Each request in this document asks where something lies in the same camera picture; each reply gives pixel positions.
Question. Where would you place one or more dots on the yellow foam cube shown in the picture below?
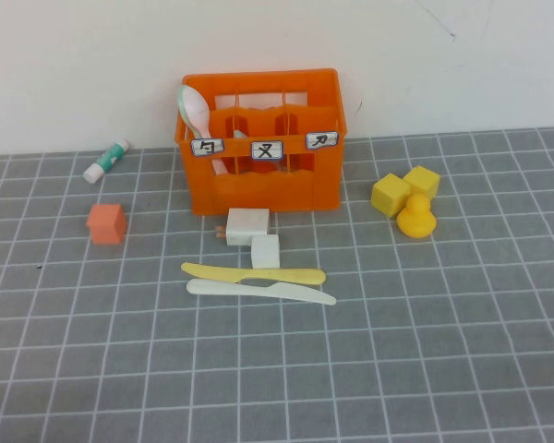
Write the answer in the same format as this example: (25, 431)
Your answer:
(425, 182)
(388, 194)

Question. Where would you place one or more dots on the yellow plastic knife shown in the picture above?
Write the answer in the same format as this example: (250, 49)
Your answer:
(295, 276)

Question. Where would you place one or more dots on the white spoon character label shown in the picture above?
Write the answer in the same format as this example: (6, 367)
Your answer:
(207, 147)

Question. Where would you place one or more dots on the white foam cube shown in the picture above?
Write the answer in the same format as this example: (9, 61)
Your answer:
(265, 251)

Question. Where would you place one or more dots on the grey grid pattern mat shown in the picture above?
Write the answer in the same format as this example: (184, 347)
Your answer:
(277, 369)

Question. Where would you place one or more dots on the yellow rubber duck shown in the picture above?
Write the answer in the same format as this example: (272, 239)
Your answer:
(415, 223)

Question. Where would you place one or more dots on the orange plastic cutlery holder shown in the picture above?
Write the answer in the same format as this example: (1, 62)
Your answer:
(258, 194)

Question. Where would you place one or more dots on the white charger plug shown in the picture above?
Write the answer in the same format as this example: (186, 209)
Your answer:
(247, 226)

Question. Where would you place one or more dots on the white plastic spoon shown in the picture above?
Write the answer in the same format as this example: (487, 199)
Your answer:
(196, 108)

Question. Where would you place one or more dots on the orange foam cube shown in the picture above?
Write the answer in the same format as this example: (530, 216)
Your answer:
(106, 226)

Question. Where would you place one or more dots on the white plastic knife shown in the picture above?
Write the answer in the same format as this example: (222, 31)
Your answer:
(221, 289)

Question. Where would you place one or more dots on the white fork character label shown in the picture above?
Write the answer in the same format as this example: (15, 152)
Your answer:
(267, 150)

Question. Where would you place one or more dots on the green and white glue stick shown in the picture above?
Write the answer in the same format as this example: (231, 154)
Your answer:
(106, 160)

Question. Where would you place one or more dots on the white knife character label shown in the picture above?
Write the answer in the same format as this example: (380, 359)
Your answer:
(322, 140)

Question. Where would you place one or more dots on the green plastic spoon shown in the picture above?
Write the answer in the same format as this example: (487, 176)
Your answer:
(180, 106)

